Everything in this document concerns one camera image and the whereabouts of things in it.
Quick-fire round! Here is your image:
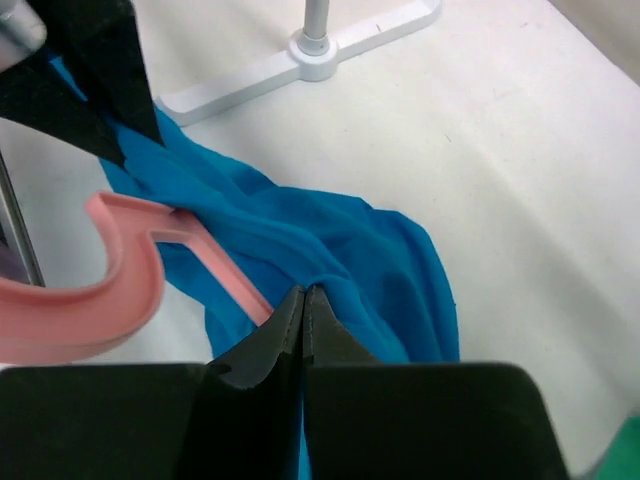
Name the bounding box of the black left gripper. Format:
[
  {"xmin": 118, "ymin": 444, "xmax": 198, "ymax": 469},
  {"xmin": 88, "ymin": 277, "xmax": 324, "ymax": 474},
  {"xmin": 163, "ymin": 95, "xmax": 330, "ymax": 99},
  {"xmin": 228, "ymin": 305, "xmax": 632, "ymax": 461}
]
[{"xmin": 0, "ymin": 0, "xmax": 161, "ymax": 165}]

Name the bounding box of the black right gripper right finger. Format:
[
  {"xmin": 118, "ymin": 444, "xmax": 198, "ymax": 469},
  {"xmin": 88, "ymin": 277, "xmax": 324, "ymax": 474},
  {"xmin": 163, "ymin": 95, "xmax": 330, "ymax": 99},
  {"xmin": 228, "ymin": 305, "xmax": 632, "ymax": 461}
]
[{"xmin": 302, "ymin": 285, "xmax": 399, "ymax": 479}]

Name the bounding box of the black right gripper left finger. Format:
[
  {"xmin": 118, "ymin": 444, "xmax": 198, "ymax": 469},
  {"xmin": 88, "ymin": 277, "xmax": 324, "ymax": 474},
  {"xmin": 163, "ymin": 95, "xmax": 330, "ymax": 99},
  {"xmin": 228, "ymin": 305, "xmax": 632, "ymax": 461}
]
[{"xmin": 202, "ymin": 287, "xmax": 305, "ymax": 479}]

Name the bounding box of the blue t shirt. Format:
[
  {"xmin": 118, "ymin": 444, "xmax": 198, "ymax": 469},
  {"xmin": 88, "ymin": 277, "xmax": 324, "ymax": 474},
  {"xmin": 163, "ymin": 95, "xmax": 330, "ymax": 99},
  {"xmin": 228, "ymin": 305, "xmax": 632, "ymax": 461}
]
[{"xmin": 47, "ymin": 54, "xmax": 461, "ymax": 480}]

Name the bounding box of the pink plastic hanger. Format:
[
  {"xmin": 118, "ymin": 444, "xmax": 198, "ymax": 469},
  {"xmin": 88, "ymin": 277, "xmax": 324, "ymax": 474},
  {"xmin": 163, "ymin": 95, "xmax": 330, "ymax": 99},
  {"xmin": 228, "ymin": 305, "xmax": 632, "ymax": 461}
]
[{"xmin": 1, "ymin": 192, "xmax": 273, "ymax": 365}]

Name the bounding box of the green t shirt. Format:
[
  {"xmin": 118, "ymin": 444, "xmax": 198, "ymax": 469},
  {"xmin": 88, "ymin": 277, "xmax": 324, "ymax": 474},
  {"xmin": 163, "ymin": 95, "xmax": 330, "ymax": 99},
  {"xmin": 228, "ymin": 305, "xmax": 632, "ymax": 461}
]
[{"xmin": 578, "ymin": 415, "xmax": 640, "ymax": 480}]

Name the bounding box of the white metal clothes rack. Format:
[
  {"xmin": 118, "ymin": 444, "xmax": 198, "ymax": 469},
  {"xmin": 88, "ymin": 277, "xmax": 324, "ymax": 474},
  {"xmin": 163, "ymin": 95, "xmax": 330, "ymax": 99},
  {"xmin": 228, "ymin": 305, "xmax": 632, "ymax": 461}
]
[{"xmin": 156, "ymin": 1, "xmax": 444, "ymax": 127}]

